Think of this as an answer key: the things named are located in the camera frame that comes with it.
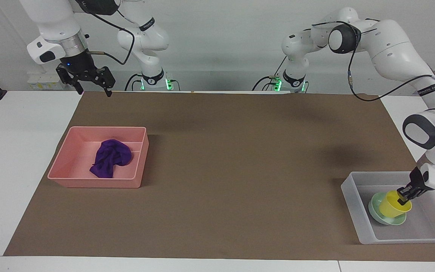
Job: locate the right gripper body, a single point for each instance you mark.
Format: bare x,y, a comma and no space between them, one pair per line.
76,64

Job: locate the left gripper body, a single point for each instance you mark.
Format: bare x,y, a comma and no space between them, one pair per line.
418,180

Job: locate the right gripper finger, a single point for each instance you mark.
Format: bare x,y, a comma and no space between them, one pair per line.
104,78
67,78

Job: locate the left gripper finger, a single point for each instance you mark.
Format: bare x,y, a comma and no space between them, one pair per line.
404,189
410,197

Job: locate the yellow plastic cup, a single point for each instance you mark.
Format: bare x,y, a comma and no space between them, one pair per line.
391,209

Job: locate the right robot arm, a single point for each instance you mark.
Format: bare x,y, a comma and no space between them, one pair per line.
53,22

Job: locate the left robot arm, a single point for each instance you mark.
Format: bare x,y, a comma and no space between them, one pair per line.
395,49

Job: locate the light green bowl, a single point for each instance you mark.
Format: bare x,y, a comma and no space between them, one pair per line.
375,211

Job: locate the translucent white plastic bin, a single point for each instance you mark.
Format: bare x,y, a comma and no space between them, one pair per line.
357,204

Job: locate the purple cloth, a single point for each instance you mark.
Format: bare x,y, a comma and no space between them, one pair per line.
110,158

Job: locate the pink plastic tray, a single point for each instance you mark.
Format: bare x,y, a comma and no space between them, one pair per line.
79,177

